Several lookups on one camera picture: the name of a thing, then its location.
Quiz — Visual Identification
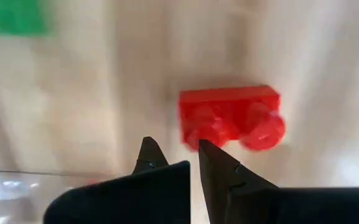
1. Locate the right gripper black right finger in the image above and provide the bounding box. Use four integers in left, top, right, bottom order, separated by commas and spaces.
198, 139, 359, 224

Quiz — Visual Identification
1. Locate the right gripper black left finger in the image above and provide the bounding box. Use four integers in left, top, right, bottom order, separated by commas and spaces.
44, 136, 191, 224

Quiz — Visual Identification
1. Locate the red two-stud block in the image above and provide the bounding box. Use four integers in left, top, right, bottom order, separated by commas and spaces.
179, 84, 286, 152

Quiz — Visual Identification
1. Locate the clear plastic bin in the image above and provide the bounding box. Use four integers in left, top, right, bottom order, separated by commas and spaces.
0, 169, 105, 224

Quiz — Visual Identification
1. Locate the green two-stud block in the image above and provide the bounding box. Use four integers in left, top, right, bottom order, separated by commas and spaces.
0, 0, 51, 37

